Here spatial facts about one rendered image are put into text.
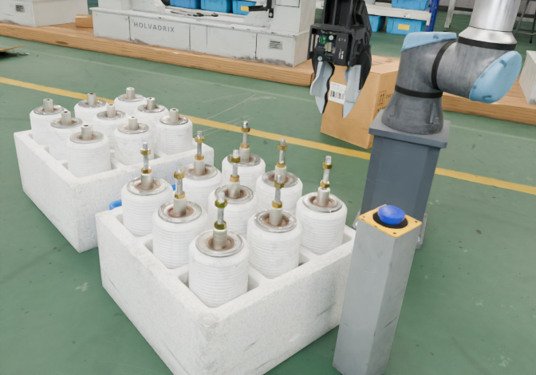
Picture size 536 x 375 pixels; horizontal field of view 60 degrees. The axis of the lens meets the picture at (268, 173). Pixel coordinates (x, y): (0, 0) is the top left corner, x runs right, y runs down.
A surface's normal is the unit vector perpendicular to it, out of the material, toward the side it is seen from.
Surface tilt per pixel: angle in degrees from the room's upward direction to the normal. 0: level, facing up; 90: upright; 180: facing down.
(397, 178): 90
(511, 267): 0
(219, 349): 90
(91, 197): 90
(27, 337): 0
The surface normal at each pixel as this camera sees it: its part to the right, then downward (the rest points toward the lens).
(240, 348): 0.65, 0.36
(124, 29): -0.37, 0.37
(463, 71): -0.79, 0.18
